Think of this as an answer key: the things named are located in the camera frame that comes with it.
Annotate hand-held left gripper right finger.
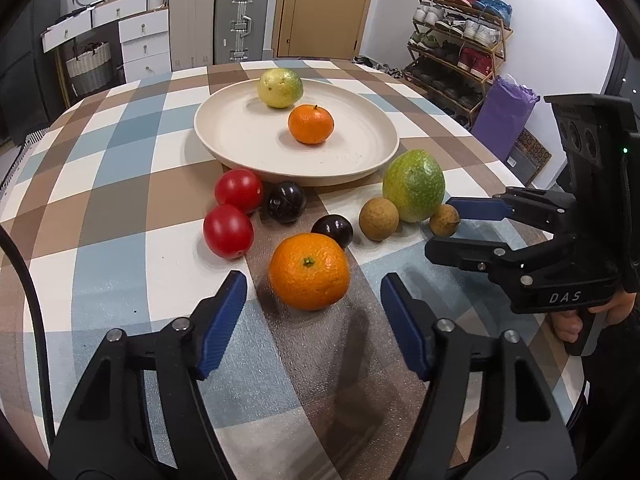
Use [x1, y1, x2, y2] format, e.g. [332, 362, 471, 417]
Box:
[380, 272, 578, 480]

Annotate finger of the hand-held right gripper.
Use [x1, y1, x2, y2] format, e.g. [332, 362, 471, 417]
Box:
[425, 236, 557, 287]
[445, 186, 581, 242]

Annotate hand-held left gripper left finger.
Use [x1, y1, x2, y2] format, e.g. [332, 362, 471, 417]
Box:
[47, 270, 248, 480]

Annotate brown longan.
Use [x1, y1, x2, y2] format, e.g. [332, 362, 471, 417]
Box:
[429, 203, 460, 238]
[358, 197, 401, 242]

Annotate green oval guava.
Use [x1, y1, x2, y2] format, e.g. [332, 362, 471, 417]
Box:
[382, 149, 446, 224]

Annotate red tomato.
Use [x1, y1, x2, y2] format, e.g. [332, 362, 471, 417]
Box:
[203, 204, 254, 260]
[214, 169, 264, 215]

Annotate large orange mandarin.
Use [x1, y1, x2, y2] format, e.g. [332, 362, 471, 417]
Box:
[268, 232, 351, 311]

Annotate dark purple plum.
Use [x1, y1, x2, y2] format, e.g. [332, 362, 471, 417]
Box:
[311, 214, 354, 249]
[267, 181, 307, 224]

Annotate large cream plate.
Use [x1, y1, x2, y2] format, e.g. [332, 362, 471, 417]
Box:
[194, 77, 401, 186]

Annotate person's right hand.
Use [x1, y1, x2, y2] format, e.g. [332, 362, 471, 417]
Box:
[550, 287, 640, 345]

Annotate patterned doormat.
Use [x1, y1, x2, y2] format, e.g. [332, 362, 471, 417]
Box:
[505, 129, 553, 183]

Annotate purple bag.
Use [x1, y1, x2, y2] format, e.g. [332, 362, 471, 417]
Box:
[471, 75, 541, 158]

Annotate wooden shoe rack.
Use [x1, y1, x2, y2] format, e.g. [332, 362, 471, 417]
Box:
[402, 0, 513, 128]

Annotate pile of floor shoes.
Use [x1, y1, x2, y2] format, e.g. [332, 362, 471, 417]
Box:
[352, 55, 406, 78]

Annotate rows of shoes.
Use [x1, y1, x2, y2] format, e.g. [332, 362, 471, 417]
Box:
[407, 0, 513, 121]

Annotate small orange mandarin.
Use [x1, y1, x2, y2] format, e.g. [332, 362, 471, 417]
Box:
[288, 104, 335, 145]

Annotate yellow-green round guava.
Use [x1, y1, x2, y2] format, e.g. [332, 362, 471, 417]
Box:
[257, 68, 304, 109]

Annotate wooden door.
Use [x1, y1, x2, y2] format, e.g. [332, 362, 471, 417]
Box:
[272, 0, 381, 58]

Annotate white wicker basket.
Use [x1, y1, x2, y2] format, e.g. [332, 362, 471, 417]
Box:
[65, 41, 113, 95]

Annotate white drawer cabinet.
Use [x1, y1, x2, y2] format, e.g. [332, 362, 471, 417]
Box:
[41, 0, 171, 83]

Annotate beige suitcase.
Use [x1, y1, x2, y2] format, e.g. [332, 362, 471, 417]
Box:
[167, 0, 218, 72]

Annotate silver suitcase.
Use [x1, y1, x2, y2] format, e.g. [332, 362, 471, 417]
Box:
[216, 0, 271, 65]

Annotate black cable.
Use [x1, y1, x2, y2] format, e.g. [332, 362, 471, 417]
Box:
[0, 225, 56, 446]

